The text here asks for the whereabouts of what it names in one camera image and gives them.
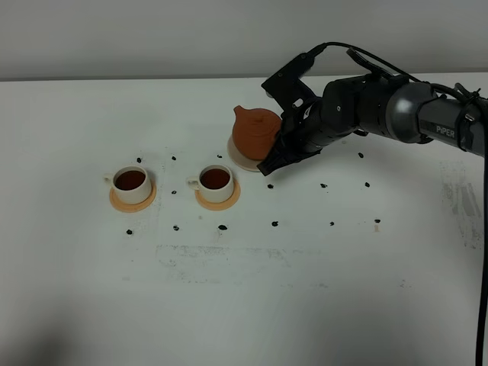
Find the left orange coaster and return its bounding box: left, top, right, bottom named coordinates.
left=108, top=182, right=157, bottom=214

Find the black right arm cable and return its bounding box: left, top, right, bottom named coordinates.
left=304, top=41, right=488, bottom=366

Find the right white teacup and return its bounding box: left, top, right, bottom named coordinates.
left=186, top=165, right=234, bottom=204

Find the right orange coaster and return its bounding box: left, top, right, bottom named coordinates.
left=194, top=178, right=241, bottom=210

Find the left white teacup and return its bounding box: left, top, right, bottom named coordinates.
left=103, top=166, right=152, bottom=204

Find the brown clay teapot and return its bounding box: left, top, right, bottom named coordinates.
left=232, top=105, right=281, bottom=161

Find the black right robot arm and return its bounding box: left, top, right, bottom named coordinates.
left=258, top=43, right=487, bottom=175

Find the white teacup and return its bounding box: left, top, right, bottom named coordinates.
left=186, top=165, right=234, bottom=204
left=103, top=166, right=152, bottom=204

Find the beige teapot coaster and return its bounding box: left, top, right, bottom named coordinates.
left=226, top=136, right=262, bottom=172

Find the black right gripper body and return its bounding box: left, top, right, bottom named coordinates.
left=272, top=98, right=343, bottom=164

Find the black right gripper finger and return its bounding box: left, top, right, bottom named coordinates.
left=257, top=144, right=301, bottom=176

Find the orange coaster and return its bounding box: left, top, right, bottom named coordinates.
left=194, top=178, right=241, bottom=210
left=108, top=182, right=157, bottom=214

